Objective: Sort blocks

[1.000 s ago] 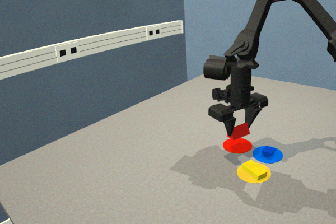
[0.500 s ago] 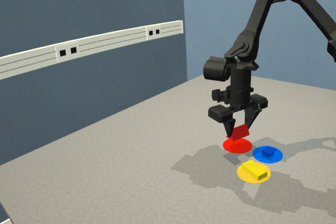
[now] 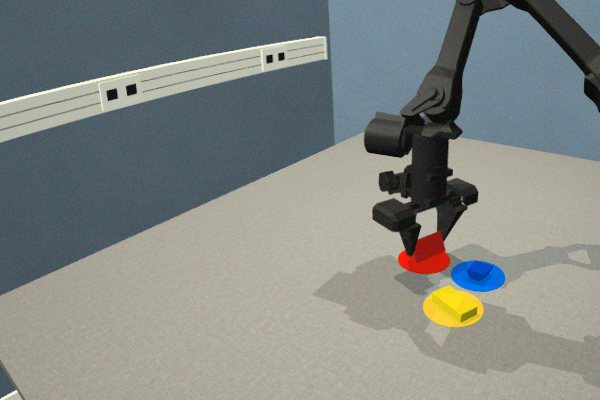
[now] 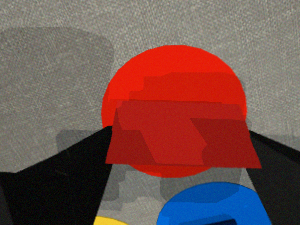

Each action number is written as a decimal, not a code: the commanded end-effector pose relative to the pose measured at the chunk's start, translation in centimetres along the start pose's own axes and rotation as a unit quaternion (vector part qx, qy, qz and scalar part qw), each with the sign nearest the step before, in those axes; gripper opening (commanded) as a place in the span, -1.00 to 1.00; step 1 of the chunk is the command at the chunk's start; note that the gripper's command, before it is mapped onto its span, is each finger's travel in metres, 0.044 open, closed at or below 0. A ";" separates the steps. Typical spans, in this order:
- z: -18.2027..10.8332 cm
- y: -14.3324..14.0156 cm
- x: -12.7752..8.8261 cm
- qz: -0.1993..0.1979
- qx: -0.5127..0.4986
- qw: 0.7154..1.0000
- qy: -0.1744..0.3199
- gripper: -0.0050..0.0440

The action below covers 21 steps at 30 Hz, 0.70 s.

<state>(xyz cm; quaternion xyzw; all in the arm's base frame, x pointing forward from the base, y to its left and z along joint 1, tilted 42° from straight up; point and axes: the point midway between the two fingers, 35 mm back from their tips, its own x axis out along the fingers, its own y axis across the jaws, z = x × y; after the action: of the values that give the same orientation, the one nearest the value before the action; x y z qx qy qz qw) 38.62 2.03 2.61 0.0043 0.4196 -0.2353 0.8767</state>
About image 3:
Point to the blue block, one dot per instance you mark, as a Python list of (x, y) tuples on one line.
[(478, 270)]

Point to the yellow block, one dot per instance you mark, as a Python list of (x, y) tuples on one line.
[(454, 303)]

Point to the blue circle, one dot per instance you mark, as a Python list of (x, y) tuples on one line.
[(492, 281)]

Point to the yellow circle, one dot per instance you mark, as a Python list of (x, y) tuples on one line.
[(439, 316)]

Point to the red circle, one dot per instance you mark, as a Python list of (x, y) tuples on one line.
[(432, 265)]

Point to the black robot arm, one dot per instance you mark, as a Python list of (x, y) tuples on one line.
[(440, 93)]

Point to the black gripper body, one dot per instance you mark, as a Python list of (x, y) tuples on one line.
[(427, 189)]

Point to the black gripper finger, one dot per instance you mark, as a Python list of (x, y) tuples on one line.
[(410, 238), (447, 218)]

